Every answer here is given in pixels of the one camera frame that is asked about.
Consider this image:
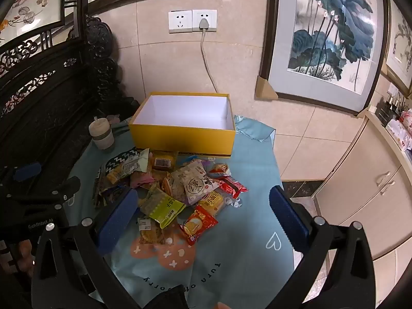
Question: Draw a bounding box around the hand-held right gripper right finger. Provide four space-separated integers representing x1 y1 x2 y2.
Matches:
269 185 377 309

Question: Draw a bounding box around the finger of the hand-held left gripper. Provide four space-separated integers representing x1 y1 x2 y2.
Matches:
6 176 82 207
0 162 43 198

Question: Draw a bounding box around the red yellow snack packet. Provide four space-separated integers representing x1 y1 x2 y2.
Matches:
208 164 231 179

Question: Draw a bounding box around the brown barcode snack packet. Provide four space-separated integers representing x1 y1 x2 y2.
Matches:
138 217 165 246

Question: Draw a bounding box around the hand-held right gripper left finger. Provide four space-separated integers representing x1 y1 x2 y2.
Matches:
30 187 152 309

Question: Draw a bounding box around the beige lidded cup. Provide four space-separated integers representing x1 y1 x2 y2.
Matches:
89 116 116 150

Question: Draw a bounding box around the blue purple snack packet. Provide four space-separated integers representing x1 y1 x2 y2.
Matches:
180 155 207 168

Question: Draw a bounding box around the white green snack packet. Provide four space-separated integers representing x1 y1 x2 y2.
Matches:
106 148 152 184

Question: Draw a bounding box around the orange white snack packet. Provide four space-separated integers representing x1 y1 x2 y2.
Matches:
161 174 176 197

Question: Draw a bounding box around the pink flowered packet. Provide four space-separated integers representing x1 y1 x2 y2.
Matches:
386 109 412 150

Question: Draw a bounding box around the cream cabinet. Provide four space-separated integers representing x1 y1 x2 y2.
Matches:
314 109 412 300

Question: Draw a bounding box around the red wrapper bar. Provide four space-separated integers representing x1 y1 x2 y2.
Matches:
219 178 249 199

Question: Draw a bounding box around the yellow cake packet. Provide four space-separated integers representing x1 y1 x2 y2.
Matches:
151 151 177 171

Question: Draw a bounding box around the grey cable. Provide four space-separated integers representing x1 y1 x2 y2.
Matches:
200 28 220 93

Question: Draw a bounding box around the person's left hand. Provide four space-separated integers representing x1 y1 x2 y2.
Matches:
18 240 36 266

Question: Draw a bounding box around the small yellow bread packet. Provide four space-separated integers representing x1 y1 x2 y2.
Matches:
198 191 226 216

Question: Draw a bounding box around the light blue printed tablecloth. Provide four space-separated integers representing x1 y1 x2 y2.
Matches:
64 115 303 309

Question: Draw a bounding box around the pink green rice bar packet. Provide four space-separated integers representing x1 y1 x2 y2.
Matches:
130 172 155 189

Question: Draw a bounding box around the white wall socket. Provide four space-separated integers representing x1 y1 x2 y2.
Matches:
192 9 218 33
168 10 194 33

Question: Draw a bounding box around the framed branch painting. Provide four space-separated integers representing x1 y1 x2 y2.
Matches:
381 0 412 99

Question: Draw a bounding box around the dark rack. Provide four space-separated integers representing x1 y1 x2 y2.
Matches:
375 93 403 127

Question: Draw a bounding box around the red cracker packet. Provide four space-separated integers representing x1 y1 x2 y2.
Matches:
178 206 219 246

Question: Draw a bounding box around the yellow cardboard box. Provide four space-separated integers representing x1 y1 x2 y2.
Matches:
129 92 237 158

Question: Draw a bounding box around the white round logo packet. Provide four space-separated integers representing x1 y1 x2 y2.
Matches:
170 161 219 205

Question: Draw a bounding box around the green yellow snack packet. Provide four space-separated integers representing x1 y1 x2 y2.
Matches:
140 188 186 229

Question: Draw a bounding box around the dark brown bar packet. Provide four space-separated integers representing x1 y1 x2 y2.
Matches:
93 167 129 207

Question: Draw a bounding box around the framed lotus painting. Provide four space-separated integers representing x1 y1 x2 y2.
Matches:
259 0 390 115

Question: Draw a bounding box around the carved dark wooden screen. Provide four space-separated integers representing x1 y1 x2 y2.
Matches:
0 0 142 200

